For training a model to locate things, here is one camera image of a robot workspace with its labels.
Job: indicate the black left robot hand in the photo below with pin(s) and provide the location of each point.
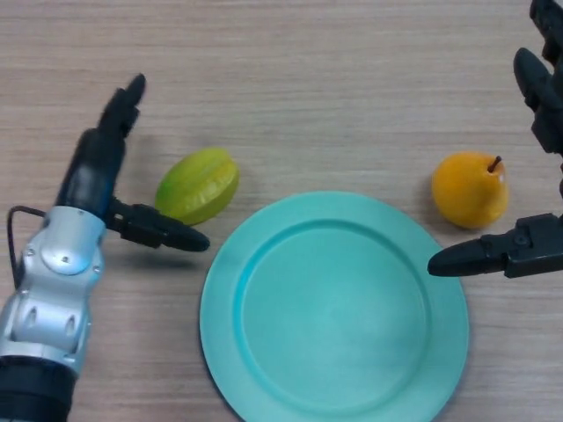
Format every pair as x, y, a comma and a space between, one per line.
94, 167

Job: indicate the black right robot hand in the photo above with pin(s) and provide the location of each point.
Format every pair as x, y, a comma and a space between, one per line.
528, 248

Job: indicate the yellow-green starfruit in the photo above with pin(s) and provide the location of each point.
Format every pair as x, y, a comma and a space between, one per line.
200, 184

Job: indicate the teal round plate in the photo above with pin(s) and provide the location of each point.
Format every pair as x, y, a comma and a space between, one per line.
334, 316

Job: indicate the orange-yellow pear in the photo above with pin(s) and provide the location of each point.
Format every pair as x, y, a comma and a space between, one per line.
468, 191

